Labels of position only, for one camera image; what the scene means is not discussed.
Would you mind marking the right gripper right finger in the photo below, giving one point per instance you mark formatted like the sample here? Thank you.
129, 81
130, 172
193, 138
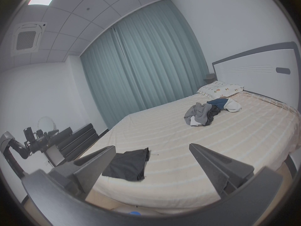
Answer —
218, 168

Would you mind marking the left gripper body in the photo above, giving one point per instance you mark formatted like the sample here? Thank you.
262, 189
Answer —
52, 134

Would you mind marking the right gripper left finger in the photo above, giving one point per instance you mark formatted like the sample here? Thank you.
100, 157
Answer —
89, 168

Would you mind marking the black T-shirt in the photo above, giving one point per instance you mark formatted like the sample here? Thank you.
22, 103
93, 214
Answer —
127, 163

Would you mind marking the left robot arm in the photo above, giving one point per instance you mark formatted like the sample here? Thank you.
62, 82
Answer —
21, 147

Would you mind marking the bed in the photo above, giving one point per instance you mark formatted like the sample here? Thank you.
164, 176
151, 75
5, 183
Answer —
188, 145

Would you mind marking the round white mirror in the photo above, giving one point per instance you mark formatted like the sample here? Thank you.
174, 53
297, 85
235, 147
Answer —
47, 123

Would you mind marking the small white garment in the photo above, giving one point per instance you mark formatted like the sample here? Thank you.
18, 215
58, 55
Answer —
194, 121

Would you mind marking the black shiny garment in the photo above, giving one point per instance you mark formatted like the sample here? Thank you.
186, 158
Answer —
212, 115

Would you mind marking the grey garment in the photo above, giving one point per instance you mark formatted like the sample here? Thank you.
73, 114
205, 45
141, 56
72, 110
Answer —
197, 112

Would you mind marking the large white garment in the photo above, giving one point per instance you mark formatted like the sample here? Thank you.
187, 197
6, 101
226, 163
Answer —
233, 106

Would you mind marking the dark blue garment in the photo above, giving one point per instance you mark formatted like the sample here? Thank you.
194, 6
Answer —
218, 103

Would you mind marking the white printed pillow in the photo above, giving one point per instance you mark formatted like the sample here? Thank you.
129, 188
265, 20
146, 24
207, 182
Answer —
218, 88

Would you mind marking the grey bedside table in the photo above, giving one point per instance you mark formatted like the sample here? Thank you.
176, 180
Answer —
209, 78

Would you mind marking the ceiling air conditioner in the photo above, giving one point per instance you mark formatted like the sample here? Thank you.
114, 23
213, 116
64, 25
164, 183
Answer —
27, 39

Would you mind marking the blue-green curtain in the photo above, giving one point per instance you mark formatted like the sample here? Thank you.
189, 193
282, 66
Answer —
145, 62

